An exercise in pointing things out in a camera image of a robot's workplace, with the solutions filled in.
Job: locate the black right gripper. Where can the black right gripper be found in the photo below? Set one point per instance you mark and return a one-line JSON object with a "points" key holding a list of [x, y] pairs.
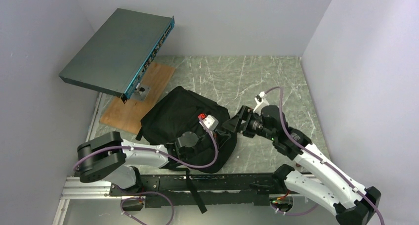
{"points": [[233, 123]]}

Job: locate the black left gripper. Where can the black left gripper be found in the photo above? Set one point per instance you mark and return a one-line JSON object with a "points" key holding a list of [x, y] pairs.
{"points": [[213, 147]]}

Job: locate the black student backpack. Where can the black student backpack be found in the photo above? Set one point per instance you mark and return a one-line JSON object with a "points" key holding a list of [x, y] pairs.
{"points": [[178, 113]]}

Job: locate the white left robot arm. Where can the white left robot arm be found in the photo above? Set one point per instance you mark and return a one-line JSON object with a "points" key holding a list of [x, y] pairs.
{"points": [[114, 159]]}

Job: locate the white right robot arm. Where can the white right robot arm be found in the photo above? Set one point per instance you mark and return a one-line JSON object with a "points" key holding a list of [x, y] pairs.
{"points": [[348, 200]]}

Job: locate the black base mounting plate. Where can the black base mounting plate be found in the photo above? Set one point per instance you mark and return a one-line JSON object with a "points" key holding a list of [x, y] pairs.
{"points": [[214, 189]]}

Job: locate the brown wooden board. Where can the brown wooden board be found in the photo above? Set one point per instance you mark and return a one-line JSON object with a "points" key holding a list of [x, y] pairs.
{"points": [[126, 116]]}

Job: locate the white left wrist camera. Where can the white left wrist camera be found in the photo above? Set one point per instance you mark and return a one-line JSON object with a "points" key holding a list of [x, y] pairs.
{"points": [[208, 122]]}

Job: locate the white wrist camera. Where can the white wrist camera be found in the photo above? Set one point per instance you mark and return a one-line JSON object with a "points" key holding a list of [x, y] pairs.
{"points": [[261, 102], [208, 122]]}

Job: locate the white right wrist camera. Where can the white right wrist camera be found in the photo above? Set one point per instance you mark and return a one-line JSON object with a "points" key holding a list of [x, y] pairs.
{"points": [[261, 102]]}

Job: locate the grey metal stand bracket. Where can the grey metal stand bracket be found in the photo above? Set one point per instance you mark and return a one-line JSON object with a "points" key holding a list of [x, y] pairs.
{"points": [[141, 91]]}

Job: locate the grey network switch box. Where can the grey network switch box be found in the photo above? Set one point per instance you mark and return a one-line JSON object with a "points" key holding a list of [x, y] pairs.
{"points": [[116, 57]]}

